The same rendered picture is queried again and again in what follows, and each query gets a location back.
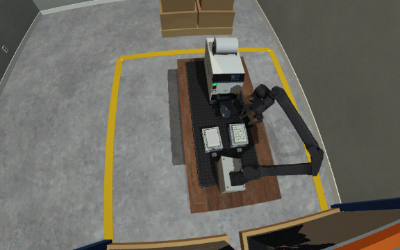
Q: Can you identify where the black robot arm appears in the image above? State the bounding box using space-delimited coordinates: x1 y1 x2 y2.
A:
229 84 324 186

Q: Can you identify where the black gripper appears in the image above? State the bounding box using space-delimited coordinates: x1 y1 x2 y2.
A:
239 102 268 125

